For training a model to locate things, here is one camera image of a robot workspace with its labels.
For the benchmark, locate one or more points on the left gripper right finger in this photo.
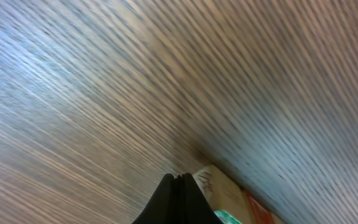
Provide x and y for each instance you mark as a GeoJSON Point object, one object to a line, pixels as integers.
{"type": "Point", "coordinates": [192, 207]}

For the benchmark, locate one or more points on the red A block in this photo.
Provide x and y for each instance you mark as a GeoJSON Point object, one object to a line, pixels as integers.
{"type": "Point", "coordinates": [259, 214]}

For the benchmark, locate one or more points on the plain wooden block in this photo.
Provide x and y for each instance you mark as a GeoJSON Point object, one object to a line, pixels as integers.
{"type": "Point", "coordinates": [222, 193]}

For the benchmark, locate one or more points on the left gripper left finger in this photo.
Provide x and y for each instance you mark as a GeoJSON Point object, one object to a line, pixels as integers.
{"type": "Point", "coordinates": [161, 208]}

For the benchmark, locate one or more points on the green N block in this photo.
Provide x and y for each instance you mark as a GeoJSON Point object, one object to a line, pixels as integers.
{"type": "Point", "coordinates": [226, 218]}

